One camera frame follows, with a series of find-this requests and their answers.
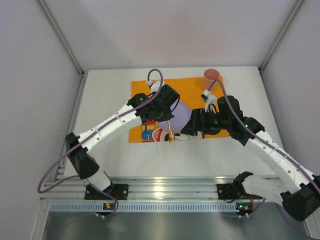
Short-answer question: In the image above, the orange Mickey Mouse cloth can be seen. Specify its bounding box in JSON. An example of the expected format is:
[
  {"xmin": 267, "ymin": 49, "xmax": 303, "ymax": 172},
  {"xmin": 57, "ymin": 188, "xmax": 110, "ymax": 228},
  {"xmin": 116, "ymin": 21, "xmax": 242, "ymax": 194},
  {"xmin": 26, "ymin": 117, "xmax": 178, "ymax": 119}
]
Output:
[{"xmin": 128, "ymin": 77, "xmax": 230, "ymax": 143}]

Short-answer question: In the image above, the aluminium corner post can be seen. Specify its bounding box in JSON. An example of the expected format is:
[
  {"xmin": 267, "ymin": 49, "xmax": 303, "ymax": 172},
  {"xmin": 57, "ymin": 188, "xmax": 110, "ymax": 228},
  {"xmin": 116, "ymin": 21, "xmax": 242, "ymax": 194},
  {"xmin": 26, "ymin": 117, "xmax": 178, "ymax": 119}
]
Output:
[
  {"xmin": 35, "ymin": 0, "xmax": 84, "ymax": 76},
  {"xmin": 258, "ymin": 0, "xmax": 307, "ymax": 74}
]

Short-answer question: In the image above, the right aluminium corner post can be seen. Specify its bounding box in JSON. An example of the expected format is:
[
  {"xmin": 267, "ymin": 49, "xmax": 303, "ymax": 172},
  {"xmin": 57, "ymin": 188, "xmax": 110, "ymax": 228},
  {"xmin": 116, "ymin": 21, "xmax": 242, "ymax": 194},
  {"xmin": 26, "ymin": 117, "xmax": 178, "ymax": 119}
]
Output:
[{"xmin": 258, "ymin": 0, "xmax": 307, "ymax": 74}]

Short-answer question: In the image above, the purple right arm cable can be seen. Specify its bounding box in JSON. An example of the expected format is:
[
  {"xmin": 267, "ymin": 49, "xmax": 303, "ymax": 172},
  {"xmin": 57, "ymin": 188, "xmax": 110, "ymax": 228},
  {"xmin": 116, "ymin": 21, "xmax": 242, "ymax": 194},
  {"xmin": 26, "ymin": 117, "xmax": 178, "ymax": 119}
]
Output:
[{"xmin": 206, "ymin": 79, "xmax": 320, "ymax": 240}]

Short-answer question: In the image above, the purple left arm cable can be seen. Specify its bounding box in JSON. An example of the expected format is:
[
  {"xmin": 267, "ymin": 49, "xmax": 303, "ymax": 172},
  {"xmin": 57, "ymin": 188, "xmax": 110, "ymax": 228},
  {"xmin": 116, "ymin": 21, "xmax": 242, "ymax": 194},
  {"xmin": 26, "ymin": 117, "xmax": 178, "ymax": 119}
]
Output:
[{"xmin": 37, "ymin": 68, "xmax": 165, "ymax": 218}]

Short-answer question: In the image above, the pink plastic cup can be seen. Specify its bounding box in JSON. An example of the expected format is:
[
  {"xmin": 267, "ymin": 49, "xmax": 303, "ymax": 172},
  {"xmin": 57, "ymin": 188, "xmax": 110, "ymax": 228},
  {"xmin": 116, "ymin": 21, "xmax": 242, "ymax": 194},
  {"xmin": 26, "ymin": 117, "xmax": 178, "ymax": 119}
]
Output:
[{"xmin": 203, "ymin": 68, "xmax": 220, "ymax": 90}]

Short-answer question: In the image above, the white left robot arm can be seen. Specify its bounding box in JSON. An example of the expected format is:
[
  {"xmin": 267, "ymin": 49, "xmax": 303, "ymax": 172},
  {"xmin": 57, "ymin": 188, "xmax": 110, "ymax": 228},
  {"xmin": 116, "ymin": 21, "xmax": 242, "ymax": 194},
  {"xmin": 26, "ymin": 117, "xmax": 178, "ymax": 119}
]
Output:
[{"xmin": 65, "ymin": 84, "xmax": 180, "ymax": 192}]

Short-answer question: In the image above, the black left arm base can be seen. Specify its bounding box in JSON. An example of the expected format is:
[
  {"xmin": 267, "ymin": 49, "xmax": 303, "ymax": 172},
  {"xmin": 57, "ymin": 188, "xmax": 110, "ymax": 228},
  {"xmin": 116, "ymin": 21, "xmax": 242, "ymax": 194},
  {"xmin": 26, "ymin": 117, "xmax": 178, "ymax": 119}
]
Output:
[{"xmin": 84, "ymin": 184, "xmax": 129, "ymax": 201}]

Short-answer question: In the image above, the grey slotted cable duct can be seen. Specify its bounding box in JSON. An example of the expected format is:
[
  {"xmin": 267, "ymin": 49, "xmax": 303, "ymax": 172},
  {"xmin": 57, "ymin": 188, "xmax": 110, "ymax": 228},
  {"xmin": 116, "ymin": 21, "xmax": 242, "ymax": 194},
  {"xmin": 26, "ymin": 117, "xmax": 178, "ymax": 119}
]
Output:
[{"xmin": 50, "ymin": 202, "xmax": 252, "ymax": 213}]

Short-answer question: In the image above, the left aluminium corner post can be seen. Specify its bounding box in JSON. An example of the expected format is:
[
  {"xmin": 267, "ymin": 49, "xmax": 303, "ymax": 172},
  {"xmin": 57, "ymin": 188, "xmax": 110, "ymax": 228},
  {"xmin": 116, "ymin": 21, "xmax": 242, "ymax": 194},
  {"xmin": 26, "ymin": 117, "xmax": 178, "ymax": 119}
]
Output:
[{"xmin": 35, "ymin": 0, "xmax": 84, "ymax": 76}]

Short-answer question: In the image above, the lilac plate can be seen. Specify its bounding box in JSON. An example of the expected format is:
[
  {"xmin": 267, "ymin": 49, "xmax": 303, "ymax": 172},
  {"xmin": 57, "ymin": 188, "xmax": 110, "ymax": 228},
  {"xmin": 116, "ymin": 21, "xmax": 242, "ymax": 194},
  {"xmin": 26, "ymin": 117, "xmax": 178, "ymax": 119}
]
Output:
[{"xmin": 169, "ymin": 101, "xmax": 192, "ymax": 133}]

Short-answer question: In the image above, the aluminium frame rail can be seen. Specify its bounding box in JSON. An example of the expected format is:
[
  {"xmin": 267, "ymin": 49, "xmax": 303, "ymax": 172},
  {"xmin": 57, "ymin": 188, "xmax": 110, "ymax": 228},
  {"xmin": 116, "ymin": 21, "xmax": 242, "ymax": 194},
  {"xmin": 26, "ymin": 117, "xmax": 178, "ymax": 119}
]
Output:
[{"xmin": 39, "ymin": 174, "xmax": 313, "ymax": 202}]

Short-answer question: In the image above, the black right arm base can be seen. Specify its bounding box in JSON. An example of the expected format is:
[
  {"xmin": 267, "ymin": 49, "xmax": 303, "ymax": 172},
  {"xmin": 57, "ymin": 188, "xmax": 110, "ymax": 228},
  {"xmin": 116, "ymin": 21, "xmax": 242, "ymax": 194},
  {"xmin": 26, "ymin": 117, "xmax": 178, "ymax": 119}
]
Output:
[{"xmin": 216, "ymin": 171, "xmax": 263, "ymax": 203}]

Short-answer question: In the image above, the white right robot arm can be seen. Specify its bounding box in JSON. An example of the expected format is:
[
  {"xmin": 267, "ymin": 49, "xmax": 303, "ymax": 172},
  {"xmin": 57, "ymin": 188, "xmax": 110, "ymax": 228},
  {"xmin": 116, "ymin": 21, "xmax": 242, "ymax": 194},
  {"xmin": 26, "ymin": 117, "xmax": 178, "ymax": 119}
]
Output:
[{"xmin": 181, "ymin": 90, "xmax": 320, "ymax": 222}]

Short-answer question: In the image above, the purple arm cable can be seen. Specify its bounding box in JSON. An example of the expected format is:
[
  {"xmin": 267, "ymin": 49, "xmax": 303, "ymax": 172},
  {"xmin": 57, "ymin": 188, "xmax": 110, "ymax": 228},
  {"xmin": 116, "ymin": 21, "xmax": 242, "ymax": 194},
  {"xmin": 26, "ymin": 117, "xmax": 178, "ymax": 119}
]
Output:
[
  {"xmin": 37, "ymin": 68, "xmax": 165, "ymax": 218},
  {"xmin": 206, "ymin": 79, "xmax": 320, "ymax": 240}
]

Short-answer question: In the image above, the gold ornate spoon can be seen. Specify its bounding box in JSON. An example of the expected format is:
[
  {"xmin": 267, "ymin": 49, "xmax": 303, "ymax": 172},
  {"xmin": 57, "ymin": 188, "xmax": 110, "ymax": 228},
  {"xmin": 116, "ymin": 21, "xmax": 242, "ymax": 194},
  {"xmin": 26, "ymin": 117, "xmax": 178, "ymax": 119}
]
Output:
[{"xmin": 167, "ymin": 120, "xmax": 175, "ymax": 144}]

